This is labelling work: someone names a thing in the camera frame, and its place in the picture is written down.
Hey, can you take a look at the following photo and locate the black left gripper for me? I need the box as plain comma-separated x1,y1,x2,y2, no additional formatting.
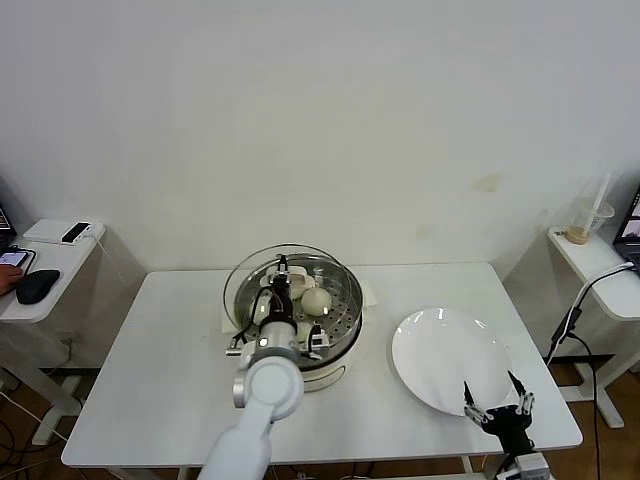
259,253,296,325

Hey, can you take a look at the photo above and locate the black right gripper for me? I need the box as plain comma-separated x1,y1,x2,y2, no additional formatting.
463,370,535,456

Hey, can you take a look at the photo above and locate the round glass pot lid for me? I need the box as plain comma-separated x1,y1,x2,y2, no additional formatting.
222,243,354,341

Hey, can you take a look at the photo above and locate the stainless steel steamer basket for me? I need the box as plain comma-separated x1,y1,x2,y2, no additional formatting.
219,254,379,369

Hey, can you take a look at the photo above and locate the person's hand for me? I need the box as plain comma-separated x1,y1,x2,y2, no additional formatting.
0,265,25,296

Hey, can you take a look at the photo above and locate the round white plate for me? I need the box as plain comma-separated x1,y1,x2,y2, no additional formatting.
390,308,515,417

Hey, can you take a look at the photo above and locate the clear plastic drink cup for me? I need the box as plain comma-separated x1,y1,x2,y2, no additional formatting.
567,197,615,246

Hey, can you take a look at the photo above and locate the small black screen device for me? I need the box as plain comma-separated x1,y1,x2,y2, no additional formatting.
60,222,92,245

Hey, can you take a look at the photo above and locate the open black laptop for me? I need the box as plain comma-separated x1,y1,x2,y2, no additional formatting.
612,179,640,276
0,178,18,250

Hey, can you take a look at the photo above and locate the flat white box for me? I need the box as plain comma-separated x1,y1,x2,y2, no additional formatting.
22,218,106,246

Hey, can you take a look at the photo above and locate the black computer mouse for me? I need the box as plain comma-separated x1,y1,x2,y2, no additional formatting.
14,269,61,305

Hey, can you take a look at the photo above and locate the black cable with white plug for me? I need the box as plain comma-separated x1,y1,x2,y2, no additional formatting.
543,262,634,480

